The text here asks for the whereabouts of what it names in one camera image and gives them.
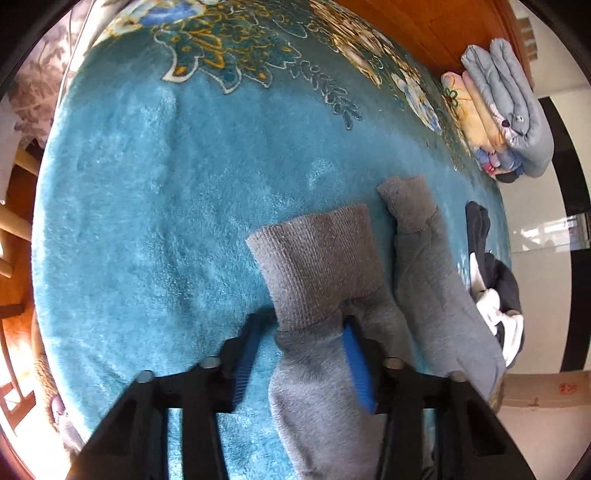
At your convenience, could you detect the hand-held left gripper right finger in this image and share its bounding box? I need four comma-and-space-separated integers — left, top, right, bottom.
342, 315, 539, 480

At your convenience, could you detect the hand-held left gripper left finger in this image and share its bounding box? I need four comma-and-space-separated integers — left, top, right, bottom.
65, 311, 278, 480

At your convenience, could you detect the grey garment with ribbed cuffs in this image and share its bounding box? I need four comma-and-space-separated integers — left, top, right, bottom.
246, 175, 508, 480

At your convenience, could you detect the white garment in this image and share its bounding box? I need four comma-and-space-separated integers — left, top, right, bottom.
470, 253, 525, 367

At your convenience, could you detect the dark navy fleece garment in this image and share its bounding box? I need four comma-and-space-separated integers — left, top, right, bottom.
464, 200, 525, 365

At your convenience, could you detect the brown cardboard box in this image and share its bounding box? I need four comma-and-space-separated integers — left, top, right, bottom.
489, 371, 585, 411

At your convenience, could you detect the teal floral plush blanket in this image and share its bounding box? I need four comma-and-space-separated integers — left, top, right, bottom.
32, 0, 513, 480

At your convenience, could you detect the multicolour folded cloth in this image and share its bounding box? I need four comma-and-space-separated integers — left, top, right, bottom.
478, 148, 525, 184

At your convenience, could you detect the folded yellow pink blanket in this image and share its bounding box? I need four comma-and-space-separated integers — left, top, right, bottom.
440, 70, 509, 160

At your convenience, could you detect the folded light blue quilt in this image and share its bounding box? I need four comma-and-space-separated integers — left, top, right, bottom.
461, 39, 555, 180

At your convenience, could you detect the orange wooden headboard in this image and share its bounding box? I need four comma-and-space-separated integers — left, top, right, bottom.
339, 0, 536, 88

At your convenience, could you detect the grey floral fabric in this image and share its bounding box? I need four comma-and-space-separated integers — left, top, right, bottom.
9, 9, 100, 144

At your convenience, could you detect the wooden frame furniture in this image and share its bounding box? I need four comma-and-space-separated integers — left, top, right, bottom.
0, 143, 42, 425

